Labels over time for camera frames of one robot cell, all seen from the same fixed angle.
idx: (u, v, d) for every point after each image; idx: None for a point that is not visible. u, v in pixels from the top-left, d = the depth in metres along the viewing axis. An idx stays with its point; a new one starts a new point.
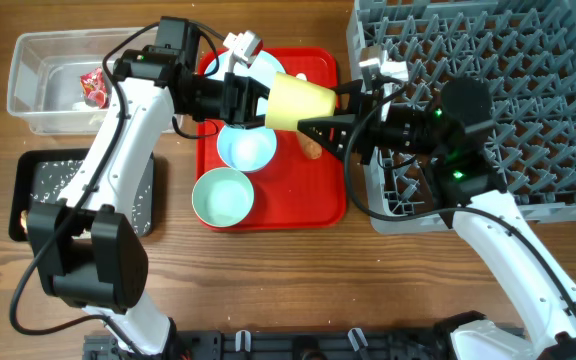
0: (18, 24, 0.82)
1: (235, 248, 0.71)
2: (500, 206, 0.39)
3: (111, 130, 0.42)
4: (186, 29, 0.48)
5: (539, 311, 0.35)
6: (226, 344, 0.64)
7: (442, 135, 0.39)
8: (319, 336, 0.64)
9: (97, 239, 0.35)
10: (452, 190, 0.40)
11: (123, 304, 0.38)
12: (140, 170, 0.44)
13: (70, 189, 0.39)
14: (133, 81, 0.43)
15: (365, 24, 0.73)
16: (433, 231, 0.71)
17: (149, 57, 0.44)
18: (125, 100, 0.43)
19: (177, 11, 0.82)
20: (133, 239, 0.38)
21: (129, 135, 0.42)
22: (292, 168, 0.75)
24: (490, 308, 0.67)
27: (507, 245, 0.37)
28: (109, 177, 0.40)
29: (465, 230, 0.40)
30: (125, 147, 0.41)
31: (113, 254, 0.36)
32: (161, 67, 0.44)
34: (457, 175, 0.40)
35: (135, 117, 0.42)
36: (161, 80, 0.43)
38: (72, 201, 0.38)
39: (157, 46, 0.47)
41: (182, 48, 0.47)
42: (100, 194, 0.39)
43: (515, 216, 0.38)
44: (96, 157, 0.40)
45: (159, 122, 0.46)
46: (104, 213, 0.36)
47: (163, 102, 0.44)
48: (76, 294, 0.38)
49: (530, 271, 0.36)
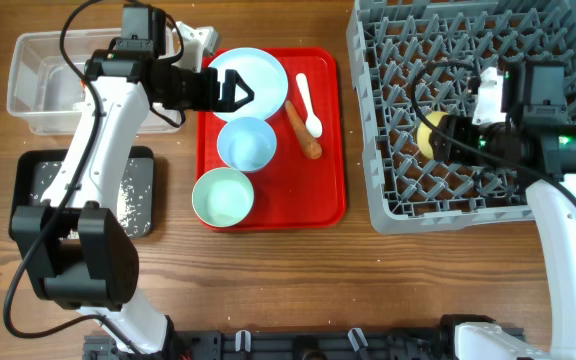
0: (18, 24, 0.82)
1: (235, 248, 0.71)
2: None
3: (90, 129, 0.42)
4: (150, 16, 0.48)
5: None
6: (226, 344, 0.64)
7: (524, 89, 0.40)
8: (319, 336, 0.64)
9: (84, 237, 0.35)
10: (554, 151, 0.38)
11: (116, 299, 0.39)
12: (122, 166, 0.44)
13: (54, 190, 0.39)
14: (106, 80, 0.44)
15: (365, 24, 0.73)
16: (434, 231, 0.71)
17: (118, 54, 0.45)
18: (100, 99, 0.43)
19: (176, 11, 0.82)
20: (120, 233, 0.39)
21: (108, 133, 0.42)
22: (292, 167, 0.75)
24: (490, 308, 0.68)
27: None
28: (91, 174, 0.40)
29: (538, 206, 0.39)
30: (104, 145, 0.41)
31: (102, 250, 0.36)
32: (131, 65, 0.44)
34: (563, 139, 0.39)
35: (111, 115, 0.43)
36: (133, 75, 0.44)
38: (55, 201, 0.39)
39: (125, 39, 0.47)
41: (150, 38, 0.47)
42: (84, 191, 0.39)
43: None
44: (76, 156, 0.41)
45: (136, 118, 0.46)
46: (88, 209, 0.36)
47: (137, 97, 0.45)
48: (68, 294, 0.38)
49: None
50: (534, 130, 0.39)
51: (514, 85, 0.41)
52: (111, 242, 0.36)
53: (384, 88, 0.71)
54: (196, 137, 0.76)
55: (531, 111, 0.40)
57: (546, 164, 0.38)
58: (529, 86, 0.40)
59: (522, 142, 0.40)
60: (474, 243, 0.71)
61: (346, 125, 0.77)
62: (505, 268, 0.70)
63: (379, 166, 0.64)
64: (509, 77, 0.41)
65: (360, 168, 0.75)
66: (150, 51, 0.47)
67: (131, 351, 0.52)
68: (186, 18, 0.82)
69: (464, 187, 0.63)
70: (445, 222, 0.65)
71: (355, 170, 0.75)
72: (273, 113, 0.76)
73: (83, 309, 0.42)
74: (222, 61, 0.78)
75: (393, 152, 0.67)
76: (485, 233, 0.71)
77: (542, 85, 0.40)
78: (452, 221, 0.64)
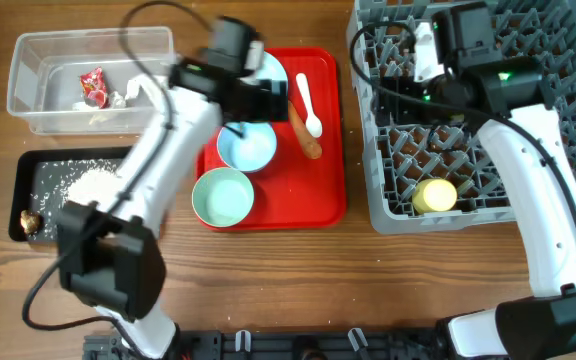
0: (17, 24, 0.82)
1: (235, 248, 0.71)
2: (543, 128, 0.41)
3: (157, 139, 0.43)
4: (241, 33, 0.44)
5: (552, 253, 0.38)
6: (226, 344, 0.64)
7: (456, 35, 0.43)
8: (319, 336, 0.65)
9: (122, 251, 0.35)
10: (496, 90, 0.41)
11: (133, 315, 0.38)
12: (176, 180, 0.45)
13: (105, 195, 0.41)
14: (184, 92, 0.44)
15: (365, 24, 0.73)
16: (433, 231, 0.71)
17: (204, 69, 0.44)
18: (174, 111, 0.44)
19: (176, 11, 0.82)
20: (157, 258, 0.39)
21: (172, 146, 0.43)
22: (293, 166, 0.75)
24: (490, 308, 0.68)
27: (535, 174, 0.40)
28: (145, 188, 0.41)
29: (492, 144, 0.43)
30: (165, 160, 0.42)
31: (133, 268, 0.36)
32: (210, 84, 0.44)
34: (504, 76, 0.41)
35: (181, 129, 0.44)
36: (212, 96, 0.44)
38: (103, 205, 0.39)
39: (213, 49, 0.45)
41: (237, 55, 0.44)
42: (132, 203, 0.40)
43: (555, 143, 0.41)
44: (134, 167, 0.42)
45: (202, 134, 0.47)
46: (131, 225, 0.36)
47: (211, 115, 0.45)
48: (90, 295, 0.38)
49: (557, 214, 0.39)
50: (475, 71, 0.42)
51: (445, 33, 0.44)
52: (143, 262, 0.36)
53: None
54: None
55: (466, 55, 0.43)
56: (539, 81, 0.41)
57: (493, 102, 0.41)
58: (459, 30, 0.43)
59: (465, 85, 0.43)
60: (474, 243, 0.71)
61: (346, 125, 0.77)
62: (505, 269, 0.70)
63: (380, 165, 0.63)
64: (438, 27, 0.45)
65: (360, 168, 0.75)
66: (233, 71, 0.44)
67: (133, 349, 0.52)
68: (186, 18, 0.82)
69: (466, 185, 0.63)
70: (445, 222, 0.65)
71: (355, 171, 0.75)
72: None
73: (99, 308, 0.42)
74: None
75: (393, 152, 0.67)
76: (486, 233, 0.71)
77: (473, 28, 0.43)
78: (452, 221, 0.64)
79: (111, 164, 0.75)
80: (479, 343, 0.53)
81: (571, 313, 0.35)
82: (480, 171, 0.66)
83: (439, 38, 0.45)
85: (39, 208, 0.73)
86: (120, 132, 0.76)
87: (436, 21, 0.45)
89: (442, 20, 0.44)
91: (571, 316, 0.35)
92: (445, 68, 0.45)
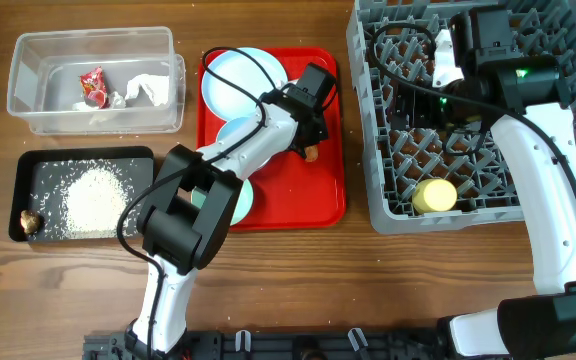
0: (18, 24, 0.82)
1: (235, 248, 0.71)
2: (556, 126, 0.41)
3: (252, 129, 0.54)
4: (324, 80, 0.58)
5: (559, 250, 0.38)
6: (226, 344, 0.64)
7: (475, 34, 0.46)
8: (319, 336, 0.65)
9: (216, 190, 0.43)
10: (514, 86, 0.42)
11: (196, 259, 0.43)
12: (254, 166, 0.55)
13: (209, 151, 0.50)
14: (275, 108, 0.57)
15: (365, 24, 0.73)
16: (433, 231, 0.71)
17: (289, 99, 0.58)
18: (267, 116, 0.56)
19: (176, 11, 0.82)
20: (230, 215, 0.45)
21: (263, 136, 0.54)
22: (295, 165, 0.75)
24: (490, 308, 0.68)
27: (546, 170, 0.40)
28: (239, 156, 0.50)
29: (505, 141, 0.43)
30: (255, 143, 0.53)
31: (220, 206, 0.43)
32: (296, 108, 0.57)
34: (521, 73, 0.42)
35: (270, 128, 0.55)
36: (296, 116, 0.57)
38: (207, 158, 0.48)
39: (298, 87, 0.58)
41: (316, 95, 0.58)
42: (228, 161, 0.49)
43: (568, 142, 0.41)
44: (234, 141, 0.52)
45: (280, 143, 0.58)
46: (225, 175, 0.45)
47: (290, 129, 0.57)
48: (164, 230, 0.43)
49: (565, 211, 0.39)
50: (490, 67, 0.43)
51: (464, 35, 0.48)
52: (229, 205, 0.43)
53: (384, 88, 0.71)
54: (196, 136, 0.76)
55: (483, 53, 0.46)
56: (556, 80, 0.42)
57: (507, 97, 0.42)
58: (477, 30, 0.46)
59: (481, 81, 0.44)
60: (474, 243, 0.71)
61: (346, 125, 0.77)
62: (505, 268, 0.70)
63: (380, 165, 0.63)
64: (457, 28, 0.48)
65: (360, 168, 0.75)
66: (312, 108, 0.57)
67: (139, 340, 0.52)
68: (186, 18, 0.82)
69: (466, 185, 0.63)
70: (445, 222, 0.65)
71: (355, 171, 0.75)
72: None
73: (155, 255, 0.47)
74: (222, 62, 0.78)
75: (393, 152, 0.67)
76: (486, 233, 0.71)
77: (492, 29, 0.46)
78: (452, 221, 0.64)
79: (111, 164, 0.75)
80: (479, 343, 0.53)
81: (571, 309, 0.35)
82: (480, 171, 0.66)
83: (458, 39, 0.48)
85: (39, 207, 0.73)
86: (120, 132, 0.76)
87: (454, 25, 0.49)
89: (461, 24, 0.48)
91: (571, 314, 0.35)
92: (464, 68, 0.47)
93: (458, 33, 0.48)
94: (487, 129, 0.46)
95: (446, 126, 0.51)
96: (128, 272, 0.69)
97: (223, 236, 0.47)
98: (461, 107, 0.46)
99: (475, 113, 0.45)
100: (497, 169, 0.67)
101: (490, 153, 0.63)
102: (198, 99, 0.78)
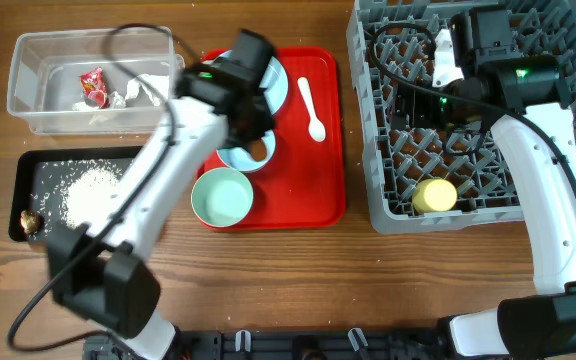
0: (18, 24, 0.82)
1: (235, 248, 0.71)
2: (556, 126, 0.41)
3: (159, 153, 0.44)
4: (260, 48, 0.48)
5: (559, 251, 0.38)
6: (226, 344, 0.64)
7: (475, 34, 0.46)
8: (319, 336, 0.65)
9: (108, 275, 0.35)
10: (514, 86, 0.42)
11: (126, 332, 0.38)
12: (174, 197, 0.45)
13: (98, 218, 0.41)
14: (191, 100, 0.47)
15: (365, 24, 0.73)
16: (433, 231, 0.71)
17: (213, 76, 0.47)
18: (178, 125, 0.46)
19: (176, 11, 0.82)
20: (147, 280, 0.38)
21: (173, 159, 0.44)
22: (294, 165, 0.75)
24: (490, 308, 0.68)
27: (546, 170, 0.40)
28: (138, 210, 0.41)
29: (506, 141, 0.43)
30: (161, 178, 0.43)
31: (120, 292, 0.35)
32: (221, 91, 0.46)
34: (521, 73, 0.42)
35: (182, 143, 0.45)
36: (219, 105, 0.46)
38: (97, 228, 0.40)
39: (228, 60, 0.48)
41: (252, 68, 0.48)
42: (124, 226, 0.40)
43: (568, 143, 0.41)
44: (130, 185, 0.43)
45: (207, 148, 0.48)
46: (119, 253, 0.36)
47: (215, 129, 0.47)
48: (83, 314, 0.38)
49: (565, 211, 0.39)
50: (490, 68, 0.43)
51: (465, 34, 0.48)
52: (132, 288, 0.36)
53: (384, 88, 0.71)
54: None
55: (483, 53, 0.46)
56: (556, 80, 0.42)
57: (507, 97, 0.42)
58: (477, 30, 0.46)
59: (480, 81, 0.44)
60: (474, 243, 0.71)
61: (346, 125, 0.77)
62: (505, 269, 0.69)
63: (380, 165, 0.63)
64: (457, 27, 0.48)
65: (360, 168, 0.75)
66: (248, 81, 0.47)
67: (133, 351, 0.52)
68: (186, 18, 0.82)
69: (466, 185, 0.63)
70: (445, 222, 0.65)
71: (355, 171, 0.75)
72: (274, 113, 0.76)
73: None
74: None
75: (393, 152, 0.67)
76: (486, 233, 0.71)
77: (492, 29, 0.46)
78: (452, 221, 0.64)
79: (111, 164, 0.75)
80: (479, 343, 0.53)
81: (571, 310, 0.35)
82: (480, 171, 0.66)
83: (458, 39, 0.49)
85: (39, 207, 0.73)
86: (120, 132, 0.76)
87: (455, 25, 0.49)
89: (461, 24, 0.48)
91: (573, 314, 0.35)
92: (464, 68, 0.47)
93: (458, 33, 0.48)
94: (487, 129, 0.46)
95: (446, 125, 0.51)
96: None
97: (155, 289, 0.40)
98: (461, 107, 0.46)
99: (476, 112, 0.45)
100: (497, 169, 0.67)
101: (490, 153, 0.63)
102: None
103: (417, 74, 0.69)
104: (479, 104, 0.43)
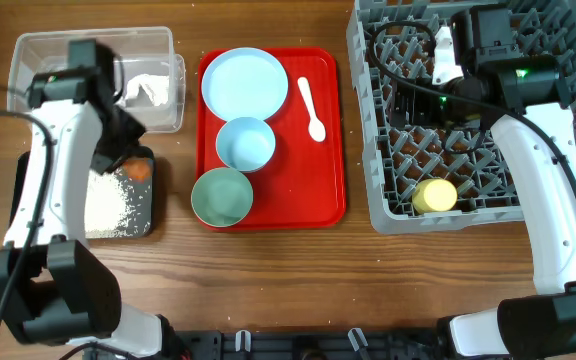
0: (18, 24, 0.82)
1: (235, 248, 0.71)
2: (557, 126, 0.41)
3: (42, 159, 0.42)
4: (95, 47, 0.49)
5: (559, 251, 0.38)
6: (226, 344, 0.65)
7: (476, 33, 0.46)
8: (319, 336, 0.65)
9: (55, 270, 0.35)
10: (514, 86, 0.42)
11: (101, 328, 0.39)
12: (81, 190, 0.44)
13: (15, 231, 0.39)
14: (51, 103, 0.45)
15: (365, 24, 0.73)
16: (433, 231, 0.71)
17: (60, 76, 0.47)
18: (47, 127, 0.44)
19: (176, 11, 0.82)
20: (94, 263, 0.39)
21: (62, 157, 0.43)
22: (294, 165, 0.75)
24: (490, 307, 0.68)
27: (546, 170, 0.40)
28: (52, 207, 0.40)
29: (506, 141, 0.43)
30: (60, 174, 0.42)
31: (75, 279, 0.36)
32: (76, 83, 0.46)
34: (521, 73, 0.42)
35: (62, 140, 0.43)
36: (79, 96, 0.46)
38: (19, 241, 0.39)
39: (73, 65, 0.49)
41: (97, 64, 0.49)
42: (46, 227, 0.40)
43: (568, 142, 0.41)
44: (32, 192, 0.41)
45: (90, 139, 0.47)
46: (54, 244, 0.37)
47: (87, 117, 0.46)
48: (51, 330, 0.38)
49: (565, 211, 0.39)
50: (490, 68, 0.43)
51: (465, 33, 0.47)
52: (85, 273, 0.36)
53: (384, 88, 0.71)
54: (196, 137, 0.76)
55: (483, 53, 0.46)
56: (556, 80, 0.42)
57: (507, 97, 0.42)
58: (477, 29, 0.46)
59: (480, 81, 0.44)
60: (474, 243, 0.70)
61: (346, 125, 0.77)
62: (505, 269, 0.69)
63: (380, 165, 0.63)
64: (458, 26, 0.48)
65: (360, 168, 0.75)
66: (98, 72, 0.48)
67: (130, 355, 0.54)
68: (186, 18, 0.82)
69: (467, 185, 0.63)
70: (445, 222, 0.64)
71: (355, 171, 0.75)
72: (274, 113, 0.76)
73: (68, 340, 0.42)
74: (223, 61, 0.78)
75: (393, 152, 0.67)
76: (486, 233, 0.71)
77: (492, 28, 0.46)
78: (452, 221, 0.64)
79: None
80: (479, 343, 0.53)
81: (571, 310, 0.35)
82: (480, 171, 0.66)
83: (458, 38, 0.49)
85: None
86: None
87: (454, 25, 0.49)
89: (461, 23, 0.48)
91: (572, 314, 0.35)
92: (464, 68, 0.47)
93: (458, 32, 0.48)
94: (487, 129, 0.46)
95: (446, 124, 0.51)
96: (128, 272, 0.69)
97: (108, 281, 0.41)
98: (461, 106, 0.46)
99: (476, 111, 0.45)
100: (497, 169, 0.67)
101: (490, 153, 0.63)
102: (198, 100, 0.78)
103: (417, 74, 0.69)
104: (478, 103, 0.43)
